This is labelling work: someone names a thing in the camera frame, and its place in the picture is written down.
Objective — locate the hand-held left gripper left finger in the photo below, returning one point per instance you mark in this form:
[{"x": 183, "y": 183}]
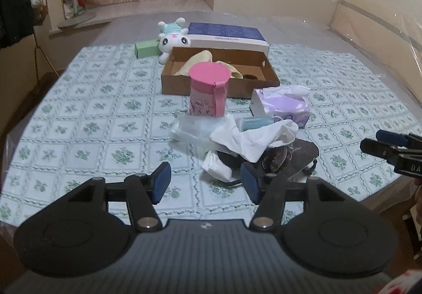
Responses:
[{"x": 161, "y": 182}]

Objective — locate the purple tissue pack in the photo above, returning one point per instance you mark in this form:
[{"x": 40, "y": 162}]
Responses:
[{"x": 283, "y": 106}]

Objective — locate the clear plastic bag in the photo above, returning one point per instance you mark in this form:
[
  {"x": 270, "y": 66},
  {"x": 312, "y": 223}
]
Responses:
[{"x": 194, "y": 131}]

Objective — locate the white cloth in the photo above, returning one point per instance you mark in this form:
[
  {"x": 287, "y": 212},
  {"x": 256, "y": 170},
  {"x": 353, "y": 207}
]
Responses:
[{"x": 254, "y": 142}]

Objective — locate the coat rack pole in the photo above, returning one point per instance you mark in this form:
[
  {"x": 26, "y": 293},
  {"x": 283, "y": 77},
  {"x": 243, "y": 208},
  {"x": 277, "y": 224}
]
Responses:
[{"x": 43, "y": 53}]

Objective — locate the white tissue packet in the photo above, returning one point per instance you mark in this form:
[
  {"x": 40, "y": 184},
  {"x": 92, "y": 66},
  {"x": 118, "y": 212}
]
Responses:
[{"x": 217, "y": 167}]

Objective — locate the small green box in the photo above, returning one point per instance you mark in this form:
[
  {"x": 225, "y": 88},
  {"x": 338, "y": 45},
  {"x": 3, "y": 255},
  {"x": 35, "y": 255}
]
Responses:
[{"x": 146, "y": 48}]

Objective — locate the pale yellow towel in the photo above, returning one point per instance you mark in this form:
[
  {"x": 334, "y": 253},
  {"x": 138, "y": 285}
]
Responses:
[{"x": 199, "y": 58}]

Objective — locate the pink cylindrical container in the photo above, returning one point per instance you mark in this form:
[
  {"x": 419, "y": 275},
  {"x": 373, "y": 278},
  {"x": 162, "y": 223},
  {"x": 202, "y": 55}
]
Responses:
[{"x": 207, "y": 83}]

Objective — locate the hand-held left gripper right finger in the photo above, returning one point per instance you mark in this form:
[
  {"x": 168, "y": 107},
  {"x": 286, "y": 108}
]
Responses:
[{"x": 250, "y": 182}]

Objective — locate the dark round object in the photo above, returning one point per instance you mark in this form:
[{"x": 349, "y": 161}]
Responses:
[{"x": 250, "y": 76}]

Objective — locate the plastic wrapped headboard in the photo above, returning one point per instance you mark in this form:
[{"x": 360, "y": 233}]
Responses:
[{"x": 379, "y": 37}]

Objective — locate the brown cardboard box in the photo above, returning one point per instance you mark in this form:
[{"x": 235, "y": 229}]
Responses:
[{"x": 254, "y": 65}]

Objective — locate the blue face masks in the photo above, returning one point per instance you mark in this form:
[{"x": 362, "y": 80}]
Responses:
[{"x": 257, "y": 122}]

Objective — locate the white plush bunny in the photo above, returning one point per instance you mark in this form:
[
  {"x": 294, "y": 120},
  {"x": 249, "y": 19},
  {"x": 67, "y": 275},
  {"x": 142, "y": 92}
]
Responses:
[{"x": 173, "y": 40}]

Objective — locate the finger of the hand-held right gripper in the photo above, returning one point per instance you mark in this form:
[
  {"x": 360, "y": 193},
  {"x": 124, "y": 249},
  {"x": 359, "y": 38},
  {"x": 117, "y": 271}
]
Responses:
[
  {"x": 394, "y": 138},
  {"x": 379, "y": 149}
]

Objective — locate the blue and white box lid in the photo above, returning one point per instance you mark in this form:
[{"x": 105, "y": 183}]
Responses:
[{"x": 224, "y": 32}]

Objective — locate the dark patterned fabric item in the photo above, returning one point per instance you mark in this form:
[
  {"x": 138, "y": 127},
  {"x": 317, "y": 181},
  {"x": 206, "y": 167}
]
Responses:
[{"x": 278, "y": 160}]

